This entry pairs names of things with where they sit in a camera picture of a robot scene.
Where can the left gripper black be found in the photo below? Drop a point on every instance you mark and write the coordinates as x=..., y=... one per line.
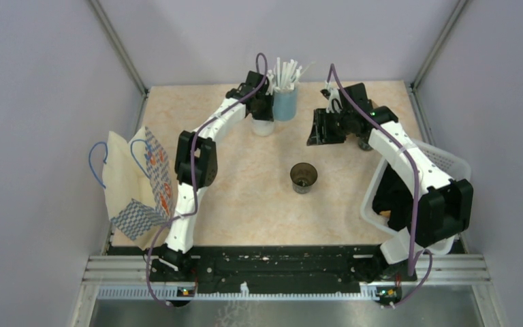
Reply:
x=267, y=115

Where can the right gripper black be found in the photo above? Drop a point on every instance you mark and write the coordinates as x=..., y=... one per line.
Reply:
x=321, y=134

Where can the stack of white lids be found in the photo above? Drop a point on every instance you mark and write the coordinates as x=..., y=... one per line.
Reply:
x=262, y=128

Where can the single dark coffee cup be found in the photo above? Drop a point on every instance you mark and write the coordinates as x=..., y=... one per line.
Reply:
x=303, y=176

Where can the stack of black cups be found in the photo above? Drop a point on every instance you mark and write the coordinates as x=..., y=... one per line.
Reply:
x=364, y=145

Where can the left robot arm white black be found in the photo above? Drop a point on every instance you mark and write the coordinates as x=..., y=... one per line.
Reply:
x=196, y=163

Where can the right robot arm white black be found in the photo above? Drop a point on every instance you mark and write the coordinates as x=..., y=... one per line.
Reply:
x=426, y=205

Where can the patterned paper takeout bag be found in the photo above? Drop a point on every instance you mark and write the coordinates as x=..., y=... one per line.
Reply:
x=138, y=188

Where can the blue straw holder cup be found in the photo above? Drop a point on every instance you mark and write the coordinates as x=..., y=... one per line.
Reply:
x=285, y=105

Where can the bundle of white straws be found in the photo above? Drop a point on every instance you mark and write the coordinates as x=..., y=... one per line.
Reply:
x=285, y=75

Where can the black cloth in basket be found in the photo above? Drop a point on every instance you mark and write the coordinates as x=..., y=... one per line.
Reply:
x=393, y=200

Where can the white plastic basket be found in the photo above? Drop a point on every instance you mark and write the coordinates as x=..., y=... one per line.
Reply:
x=454, y=166

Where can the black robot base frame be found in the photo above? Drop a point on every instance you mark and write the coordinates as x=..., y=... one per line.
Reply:
x=318, y=269

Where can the white cable duct strip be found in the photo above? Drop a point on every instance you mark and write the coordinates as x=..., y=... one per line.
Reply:
x=180, y=293

